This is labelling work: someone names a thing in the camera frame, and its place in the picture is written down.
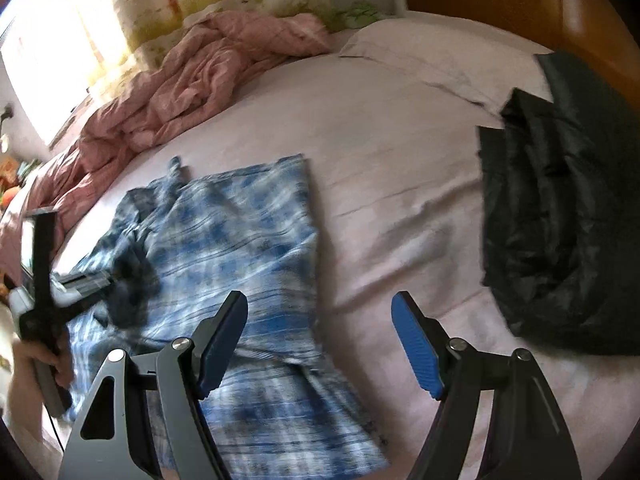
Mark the pink pillow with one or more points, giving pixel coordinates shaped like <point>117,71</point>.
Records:
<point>425,55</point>

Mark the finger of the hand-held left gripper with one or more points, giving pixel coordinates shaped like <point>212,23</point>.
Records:
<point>130,285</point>

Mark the carrot plush toy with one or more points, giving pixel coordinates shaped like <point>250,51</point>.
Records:
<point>9,196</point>

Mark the black padded jacket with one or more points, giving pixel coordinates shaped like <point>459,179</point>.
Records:
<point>565,210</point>

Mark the blue plaid shirt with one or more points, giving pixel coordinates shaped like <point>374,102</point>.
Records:
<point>240,240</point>

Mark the green cloth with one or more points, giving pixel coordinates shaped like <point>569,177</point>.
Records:
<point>357,14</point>

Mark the bed with pink sheet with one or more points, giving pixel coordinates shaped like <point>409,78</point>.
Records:
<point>400,185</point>

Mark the person's left forearm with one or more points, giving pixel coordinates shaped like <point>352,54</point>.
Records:
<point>22,400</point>

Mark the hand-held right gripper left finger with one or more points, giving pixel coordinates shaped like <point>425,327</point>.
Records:
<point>220,345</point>

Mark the person's left hand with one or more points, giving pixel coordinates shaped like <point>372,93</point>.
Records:
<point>64,370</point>

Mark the bright window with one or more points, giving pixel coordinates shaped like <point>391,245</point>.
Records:
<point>55,50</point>

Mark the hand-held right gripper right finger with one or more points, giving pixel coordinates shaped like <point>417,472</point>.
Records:
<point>415,347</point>

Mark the pink checked quilt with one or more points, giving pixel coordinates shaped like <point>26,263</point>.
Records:
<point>200,75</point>

